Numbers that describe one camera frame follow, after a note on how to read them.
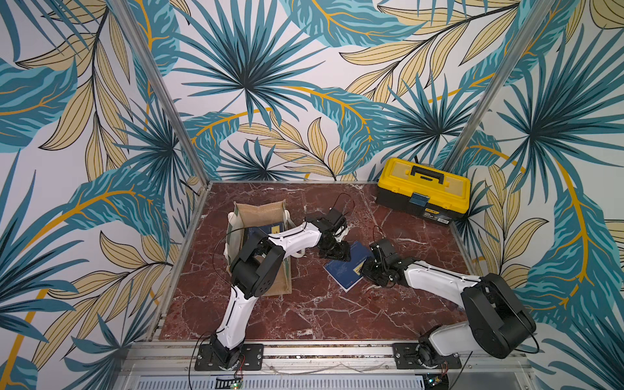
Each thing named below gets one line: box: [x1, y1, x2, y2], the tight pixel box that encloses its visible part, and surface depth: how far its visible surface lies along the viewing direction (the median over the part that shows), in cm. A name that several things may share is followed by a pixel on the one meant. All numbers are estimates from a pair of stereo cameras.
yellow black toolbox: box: [375, 157, 472, 226], surface depth 100 cm
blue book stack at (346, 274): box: [322, 240, 373, 293], surface depth 92 cm
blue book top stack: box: [244, 221, 285, 241], surface depth 89 cm
